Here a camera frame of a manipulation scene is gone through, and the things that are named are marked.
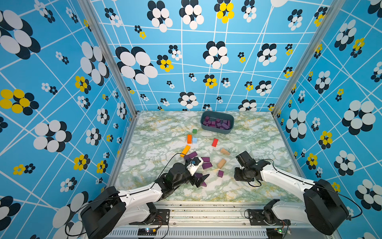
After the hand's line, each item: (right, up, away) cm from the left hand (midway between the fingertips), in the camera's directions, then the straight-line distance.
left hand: (205, 166), depth 79 cm
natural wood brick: (+11, -2, +12) cm, 17 cm away
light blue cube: (-5, +12, +23) cm, 26 cm away
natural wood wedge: (+14, +5, +17) cm, 23 cm away
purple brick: (-4, -2, -8) cm, 9 cm away
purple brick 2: (+2, -3, +13) cm, 13 cm away
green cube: (-6, +18, +29) cm, 35 cm away
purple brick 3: (-10, +2, +15) cm, 18 cm away
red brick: (+9, +10, +23) cm, 27 cm away
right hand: (+20, -7, +8) cm, 23 cm away
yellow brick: (-12, +5, +19) cm, 23 cm away
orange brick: (-9, +13, +24) cm, 28 cm away
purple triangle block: (0, -11, +4) cm, 12 cm away
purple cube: (+10, -6, +8) cm, 14 cm away
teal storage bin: (+14, +24, +33) cm, 43 cm away
